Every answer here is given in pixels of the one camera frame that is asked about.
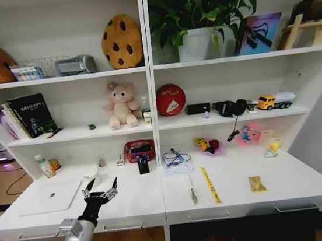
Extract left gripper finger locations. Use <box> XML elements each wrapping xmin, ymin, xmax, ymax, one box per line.
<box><xmin>97</xmin><ymin>176</ymin><xmax>121</xmax><ymax>201</ymax></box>
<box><xmin>80</xmin><ymin>177</ymin><xmax>99</xmax><ymax>200</ymax></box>

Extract white cup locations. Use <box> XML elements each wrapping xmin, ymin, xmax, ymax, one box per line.
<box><xmin>83</xmin><ymin>169</ymin><xmax>104</xmax><ymax>187</ymax></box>

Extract small white gadget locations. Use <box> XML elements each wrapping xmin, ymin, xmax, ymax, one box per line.
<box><xmin>95</xmin><ymin>155</ymin><xmax>107</xmax><ymax>169</ymax></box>

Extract white stapler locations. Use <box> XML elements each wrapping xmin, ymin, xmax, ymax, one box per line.
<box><xmin>115</xmin><ymin>153</ymin><xmax>127</xmax><ymax>168</ymax></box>

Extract black pen holder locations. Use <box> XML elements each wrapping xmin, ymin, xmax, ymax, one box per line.
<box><xmin>136</xmin><ymin>153</ymin><xmax>151</xmax><ymax>176</ymax></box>

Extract red plastic basket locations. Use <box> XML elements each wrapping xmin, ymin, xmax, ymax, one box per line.
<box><xmin>122</xmin><ymin>138</ymin><xmax>158</xmax><ymax>165</ymax></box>

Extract small yellow can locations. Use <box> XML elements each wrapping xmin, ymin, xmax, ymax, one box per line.
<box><xmin>48</xmin><ymin>156</ymin><xmax>63</xmax><ymax>172</ymax></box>

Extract silver laptop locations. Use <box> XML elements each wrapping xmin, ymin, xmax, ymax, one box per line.
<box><xmin>14</xmin><ymin>179</ymin><xmax>86</xmax><ymax>218</ymax></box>

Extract white bottle green cap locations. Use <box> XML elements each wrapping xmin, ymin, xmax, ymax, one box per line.
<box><xmin>33</xmin><ymin>153</ymin><xmax>51</xmax><ymax>172</ymax></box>

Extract black yellow pen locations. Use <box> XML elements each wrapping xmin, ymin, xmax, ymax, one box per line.
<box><xmin>44</xmin><ymin>126</ymin><xmax>65</xmax><ymax>139</ymax></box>

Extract clear bag with papers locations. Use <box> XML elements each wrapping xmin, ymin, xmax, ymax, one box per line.
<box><xmin>159</xmin><ymin>142</ymin><xmax>196</xmax><ymax>177</ymax></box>

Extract small white yellow box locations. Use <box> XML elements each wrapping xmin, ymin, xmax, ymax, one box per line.
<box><xmin>142</xmin><ymin>111</ymin><xmax>153</xmax><ymax>127</ymax></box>

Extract utensil in clear sleeve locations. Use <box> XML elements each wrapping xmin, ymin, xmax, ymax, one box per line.
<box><xmin>182</xmin><ymin>172</ymin><xmax>204</xmax><ymax>207</ymax></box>

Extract pink plush toy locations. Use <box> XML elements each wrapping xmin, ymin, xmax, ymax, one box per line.
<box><xmin>99</xmin><ymin>79</ymin><xmax>145</xmax><ymax>132</ymax></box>

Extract clear glass bottle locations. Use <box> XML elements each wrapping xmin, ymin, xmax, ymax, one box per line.
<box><xmin>139</xmin><ymin>95</ymin><xmax>152</xmax><ymax>119</ymax></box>

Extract black book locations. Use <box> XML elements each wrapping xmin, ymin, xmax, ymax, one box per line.
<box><xmin>6</xmin><ymin>91</ymin><xmax>61</xmax><ymax>142</ymax></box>

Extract yellow ruler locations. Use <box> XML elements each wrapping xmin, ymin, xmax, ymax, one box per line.
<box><xmin>199</xmin><ymin>164</ymin><xmax>223</xmax><ymax>206</ymax></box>

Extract yellow cartoon snack bag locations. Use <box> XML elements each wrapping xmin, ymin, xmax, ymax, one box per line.
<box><xmin>192</xmin><ymin>135</ymin><xmax>211</xmax><ymax>153</ymax></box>

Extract white spiral notebook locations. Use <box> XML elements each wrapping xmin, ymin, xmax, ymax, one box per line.
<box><xmin>0</xmin><ymin>99</ymin><xmax>32</xmax><ymax>142</ymax></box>

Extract red round tin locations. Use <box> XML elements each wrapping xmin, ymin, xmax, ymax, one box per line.
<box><xmin>153</xmin><ymin>82</ymin><xmax>188</xmax><ymax>118</ymax></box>

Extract purple book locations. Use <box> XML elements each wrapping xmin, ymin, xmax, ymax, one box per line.
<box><xmin>0</xmin><ymin>106</ymin><xmax>20</xmax><ymax>142</ymax></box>

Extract purple bag red item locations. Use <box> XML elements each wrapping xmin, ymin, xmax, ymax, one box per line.
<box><xmin>202</xmin><ymin>137</ymin><xmax>227</xmax><ymax>159</ymax></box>

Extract black cylinder speaker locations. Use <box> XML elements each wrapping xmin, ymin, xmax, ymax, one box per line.
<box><xmin>184</xmin><ymin>102</ymin><xmax>212</xmax><ymax>116</ymax></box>

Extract white shelf desk unit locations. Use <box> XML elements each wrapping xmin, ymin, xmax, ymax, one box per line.
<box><xmin>0</xmin><ymin>0</ymin><xmax>322</xmax><ymax>241</ymax></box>

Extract grey fabric pouch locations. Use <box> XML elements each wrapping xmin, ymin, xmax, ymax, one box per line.
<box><xmin>53</xmin><ymin>53</ymin><xmax>97</xmax><ymax>78</ymax></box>

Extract colourful marker pack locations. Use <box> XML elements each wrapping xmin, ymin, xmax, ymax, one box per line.
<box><xmin>9</xmin><ymin>61</ymin><xmax>47</xmax><ymax>83</ymax></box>

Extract golden snack packet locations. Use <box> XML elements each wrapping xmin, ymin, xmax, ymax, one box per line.
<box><xmin>247</xmin><ymin>174</ymin><xmax>268</xmax><ymax>194</ymax></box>

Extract pink toy figure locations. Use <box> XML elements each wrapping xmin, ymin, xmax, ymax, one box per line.
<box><xmin>234</xmin><ymin>123</ymin><xmax>263</xmax><ymax>146</ymax></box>

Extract small cookie plush pillow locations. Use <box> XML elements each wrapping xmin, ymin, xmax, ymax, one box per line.
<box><xmin>98</xmin><ymin>11</ymin><xmax>146</xmax><ymax>72</ymax></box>

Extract silver black stapler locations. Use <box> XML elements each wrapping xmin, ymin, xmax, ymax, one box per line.
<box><xmin>246</xmin><ymin>99</ymin><xmax>260</xmax><ymax>115</ymax></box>

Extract pale pink box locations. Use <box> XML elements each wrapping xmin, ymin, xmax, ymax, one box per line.
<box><xmin>257</xmin><ymin>128</ymin><xmax>278</xmax><ymax>146</ymax></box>

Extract white plant pot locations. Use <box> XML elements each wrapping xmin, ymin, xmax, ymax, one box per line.
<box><xmin>175</xmin><ymin>26</ymin><xmax>219</xmax><ymax>64</ymax></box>

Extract yellow duck toy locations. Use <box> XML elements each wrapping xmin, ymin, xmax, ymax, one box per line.
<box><xmin>262</xmin><ymin>137</ymin><xmax>285</xmax><ymax>159</ymax></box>

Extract yellow toy truck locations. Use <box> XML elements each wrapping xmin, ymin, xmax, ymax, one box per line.
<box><xmin>255</xmin><ymin>89</ymin><xmax>298</xmax><ymax>113</ymax></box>

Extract green leafy plant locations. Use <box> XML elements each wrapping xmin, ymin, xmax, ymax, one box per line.
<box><xmin>146</xmin><ymin>0</ymin><xmax>264</xmax><ymax>67</ymax></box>

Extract purple blue art board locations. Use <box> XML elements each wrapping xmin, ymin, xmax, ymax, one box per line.
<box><xmin>230</xmin><ymin>11</ymin><xmax>287</xmax><ymax>57</ymax></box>

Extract wooden easel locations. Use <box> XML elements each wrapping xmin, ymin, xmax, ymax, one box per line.
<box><xmin>272</xmin><ymin>12</ymin><xmax>322</xmax><ymax>52</ymax></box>

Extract silver drawer handle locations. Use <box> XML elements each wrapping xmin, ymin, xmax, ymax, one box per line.
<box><xmin>103</xmin><ymin>221</ymin><xmax>144</xmax><ymax>233</ymax></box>
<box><xmin>16</xmin><ymin>228</ymin><xmax>60</xmax><ymax>241</ymax></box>
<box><xmin>188</xmin><ymin>209</ymin><xmax>230</xmax><ymax>223</ymax></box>
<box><xmin>274</xmin><ymin>200</ymin><xmax>320</xmax><ymax>214</ymax></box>

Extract blue cable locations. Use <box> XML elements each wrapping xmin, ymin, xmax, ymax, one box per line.
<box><xmin>162</xmin><ymin>149</ymin><xmax>192</xmax><ymax>168</ymax></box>

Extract black floor cable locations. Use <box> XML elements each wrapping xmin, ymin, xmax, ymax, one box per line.
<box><xmin>3</xmin><ymin>170</ymin><xmax>31</xmax><ymax>196</ymax></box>

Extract silver wire rack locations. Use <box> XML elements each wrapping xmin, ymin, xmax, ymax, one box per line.
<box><xmin>13</xmin><ymin>53</ymin><xmax>73</xmax><ymax>83</ymax></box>

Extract black headphones with cable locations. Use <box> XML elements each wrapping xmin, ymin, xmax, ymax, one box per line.
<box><xmin>211</xmin><ymin>97</ymin><xmax>253</xmax><ymax>144</ymax></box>

